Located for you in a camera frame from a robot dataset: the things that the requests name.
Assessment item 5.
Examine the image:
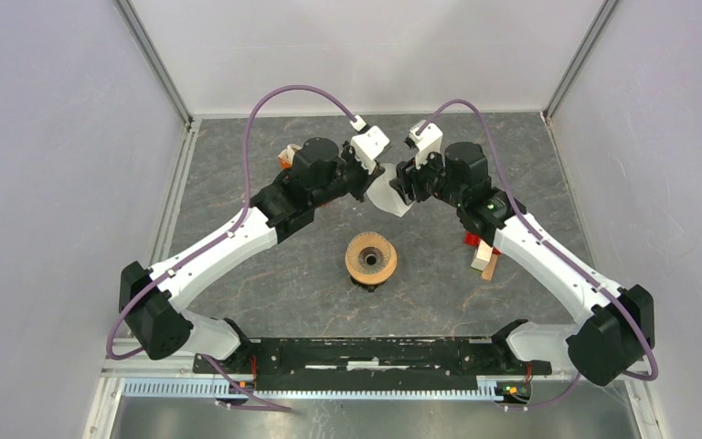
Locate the orange coffee filter box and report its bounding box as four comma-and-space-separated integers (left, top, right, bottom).
278, 144, 302, 169

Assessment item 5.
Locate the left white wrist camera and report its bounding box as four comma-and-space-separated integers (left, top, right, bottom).
350, 115, 390, 175

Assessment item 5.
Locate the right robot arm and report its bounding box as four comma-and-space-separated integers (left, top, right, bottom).
389, 142, 654, 386

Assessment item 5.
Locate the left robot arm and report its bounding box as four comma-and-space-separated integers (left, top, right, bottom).
119, 130, 389, 373

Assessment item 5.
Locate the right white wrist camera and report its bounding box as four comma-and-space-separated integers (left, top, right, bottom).
405, 120, 443, 169

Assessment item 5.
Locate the white paper coffee filter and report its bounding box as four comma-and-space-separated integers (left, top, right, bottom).
366, 163, 411, 218

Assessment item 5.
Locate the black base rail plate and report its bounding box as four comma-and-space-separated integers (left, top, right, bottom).
218, 337, 552, 391

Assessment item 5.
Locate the white slotted cable duct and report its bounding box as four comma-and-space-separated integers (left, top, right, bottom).
122, 377, 531, 403

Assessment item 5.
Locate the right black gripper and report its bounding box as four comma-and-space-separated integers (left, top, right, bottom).
389, 145, 465, 209

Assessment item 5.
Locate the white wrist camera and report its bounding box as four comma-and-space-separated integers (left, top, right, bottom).
350, 115, 390, 175
405, 120, 443, 169

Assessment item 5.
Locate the red curved toy block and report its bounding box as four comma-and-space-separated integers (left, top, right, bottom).
464, 232, 501, 258

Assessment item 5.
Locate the brown flat wooden block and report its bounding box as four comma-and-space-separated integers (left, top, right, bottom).
481, 253, 499, 282

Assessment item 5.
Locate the clear glass dripper cone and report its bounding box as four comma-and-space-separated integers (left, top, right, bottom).
349, 233, 392, 274

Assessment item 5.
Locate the dark glass carafe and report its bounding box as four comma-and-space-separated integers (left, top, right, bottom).
352, 279, 385, 293

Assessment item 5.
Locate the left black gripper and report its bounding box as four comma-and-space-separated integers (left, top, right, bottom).
311, 140, 385, 209

